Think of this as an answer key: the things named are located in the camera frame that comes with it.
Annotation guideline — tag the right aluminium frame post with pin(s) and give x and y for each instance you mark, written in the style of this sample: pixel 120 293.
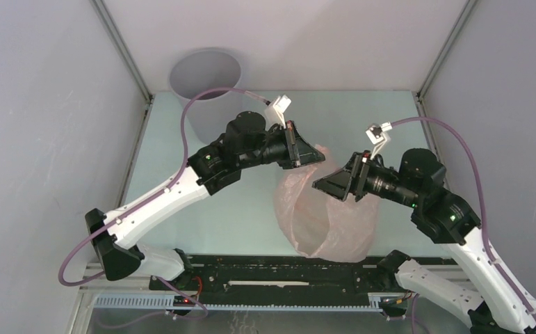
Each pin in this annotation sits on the right aluminium frame post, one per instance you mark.
pixel 455 32

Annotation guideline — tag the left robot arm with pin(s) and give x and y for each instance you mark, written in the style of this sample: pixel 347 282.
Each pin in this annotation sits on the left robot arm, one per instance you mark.
pixel 246 143

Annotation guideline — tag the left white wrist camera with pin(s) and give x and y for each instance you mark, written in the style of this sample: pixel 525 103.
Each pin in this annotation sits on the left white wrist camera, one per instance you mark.
pixel 274 112

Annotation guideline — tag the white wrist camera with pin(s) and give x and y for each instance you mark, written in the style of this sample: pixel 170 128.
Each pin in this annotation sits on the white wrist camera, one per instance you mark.
pixel 379 137
pixel 274 112

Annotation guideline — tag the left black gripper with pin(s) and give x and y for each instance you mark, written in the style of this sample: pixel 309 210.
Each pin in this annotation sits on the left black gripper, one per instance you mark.
pixel 298 152

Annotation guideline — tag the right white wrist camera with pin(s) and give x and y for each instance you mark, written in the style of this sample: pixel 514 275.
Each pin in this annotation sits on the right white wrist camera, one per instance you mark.
pixel 379 137

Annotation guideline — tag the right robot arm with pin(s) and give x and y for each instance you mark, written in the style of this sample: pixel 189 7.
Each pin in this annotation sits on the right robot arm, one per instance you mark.
pixel 495 304

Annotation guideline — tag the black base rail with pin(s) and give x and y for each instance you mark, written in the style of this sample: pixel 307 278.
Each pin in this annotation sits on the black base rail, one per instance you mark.
pixel 231 282

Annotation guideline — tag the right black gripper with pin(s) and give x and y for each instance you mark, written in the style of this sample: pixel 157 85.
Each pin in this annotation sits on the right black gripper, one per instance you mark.
pixel 338 184

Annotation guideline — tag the aluminium frame post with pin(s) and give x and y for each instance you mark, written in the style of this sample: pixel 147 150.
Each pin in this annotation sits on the aluminium frame post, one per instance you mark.
pixel 115 35
pixel 455 32

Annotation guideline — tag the left aluminium frame post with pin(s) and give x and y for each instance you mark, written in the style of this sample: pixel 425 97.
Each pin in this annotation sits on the left aluminium frame post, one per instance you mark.
pixel 115 35

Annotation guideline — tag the pink plastic trash bag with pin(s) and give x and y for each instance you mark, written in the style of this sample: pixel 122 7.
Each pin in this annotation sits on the pink plastic trash bag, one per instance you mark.
pixel 318 225

